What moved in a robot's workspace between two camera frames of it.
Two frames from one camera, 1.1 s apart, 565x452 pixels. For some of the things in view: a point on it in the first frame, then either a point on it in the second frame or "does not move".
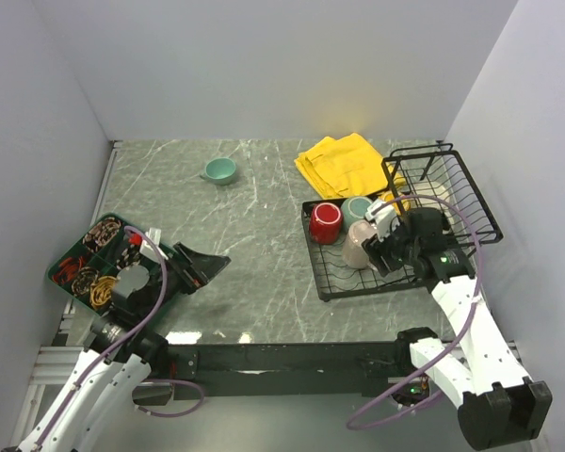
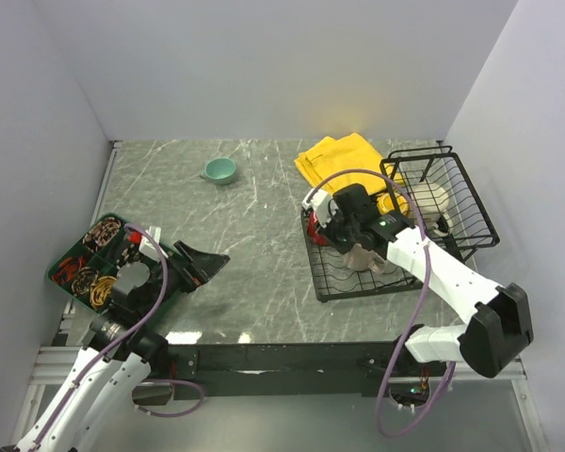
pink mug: x=354 y=254 does not move
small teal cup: x=220 y=170 does not move
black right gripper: x=375 y=249 → x=336 y=214
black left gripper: x=207 y=266 does not move
